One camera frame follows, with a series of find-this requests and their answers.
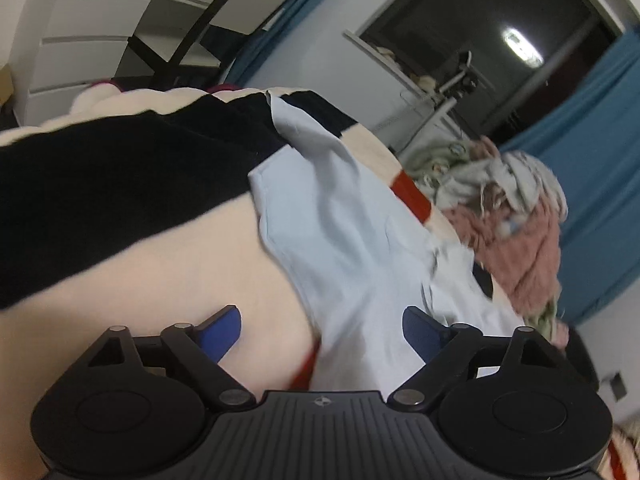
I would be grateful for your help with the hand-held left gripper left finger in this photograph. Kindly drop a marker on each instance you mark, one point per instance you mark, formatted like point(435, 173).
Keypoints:
point(225, 330)

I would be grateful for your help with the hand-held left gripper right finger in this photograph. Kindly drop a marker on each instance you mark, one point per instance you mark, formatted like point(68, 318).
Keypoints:
point(420, 330)

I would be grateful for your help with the light blue shirt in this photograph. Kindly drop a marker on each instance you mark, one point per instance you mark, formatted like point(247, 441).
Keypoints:
point(350, 235)

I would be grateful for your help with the pile of clothes and blankets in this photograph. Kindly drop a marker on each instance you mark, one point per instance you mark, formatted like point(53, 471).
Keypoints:
point(435, 170)

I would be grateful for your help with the striped fleece blanket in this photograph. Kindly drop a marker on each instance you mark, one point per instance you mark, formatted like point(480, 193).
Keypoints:
point(150, 260)

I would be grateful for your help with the pink fleece blanket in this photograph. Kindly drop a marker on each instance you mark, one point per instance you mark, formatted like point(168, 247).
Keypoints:
point(525, 260)

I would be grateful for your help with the black armchair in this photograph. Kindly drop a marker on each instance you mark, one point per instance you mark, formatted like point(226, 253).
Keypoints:
point(582, 360)

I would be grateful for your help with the grey hoodie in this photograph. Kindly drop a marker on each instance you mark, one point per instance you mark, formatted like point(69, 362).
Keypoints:
point(525, 175)

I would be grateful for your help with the garment steamer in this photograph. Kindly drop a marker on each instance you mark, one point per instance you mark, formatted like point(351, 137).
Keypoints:
point(440, 115)

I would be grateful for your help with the beige cloth on windowsill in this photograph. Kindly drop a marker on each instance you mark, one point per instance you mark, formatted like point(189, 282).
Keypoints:
point(424, 81)

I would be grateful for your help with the black and white chair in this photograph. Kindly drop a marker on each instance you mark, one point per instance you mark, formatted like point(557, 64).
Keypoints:
point(240, 10)

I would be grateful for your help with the cardboard box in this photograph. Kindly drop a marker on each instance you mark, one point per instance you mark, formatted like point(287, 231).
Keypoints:
point(5, 85)

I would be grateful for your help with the white dressing table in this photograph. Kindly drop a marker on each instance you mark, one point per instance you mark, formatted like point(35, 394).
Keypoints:
point(85, 25)

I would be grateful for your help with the black wall socket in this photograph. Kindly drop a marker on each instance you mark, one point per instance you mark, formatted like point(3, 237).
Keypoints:
point(619, 385)

